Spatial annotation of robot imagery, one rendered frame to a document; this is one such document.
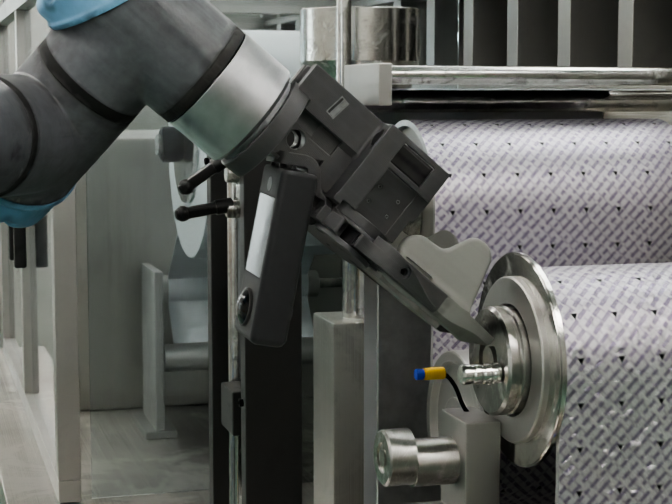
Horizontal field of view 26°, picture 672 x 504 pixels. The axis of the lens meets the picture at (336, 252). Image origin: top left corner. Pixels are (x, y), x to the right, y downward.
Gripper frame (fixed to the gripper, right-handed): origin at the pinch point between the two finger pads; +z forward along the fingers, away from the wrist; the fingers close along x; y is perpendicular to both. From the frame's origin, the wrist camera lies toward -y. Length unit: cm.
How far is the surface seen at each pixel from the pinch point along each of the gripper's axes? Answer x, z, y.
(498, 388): -2.0, 3.9, -1.3
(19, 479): 110, 7, -43
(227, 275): 41.1, -5.2, -5.3
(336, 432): 67, 23, -10
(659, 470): -6.4, 14.8, 1.0
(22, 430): 141, 9, -41
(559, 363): -7.2, 3.8, 2.0
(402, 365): 32.0, 10.6, -1.9
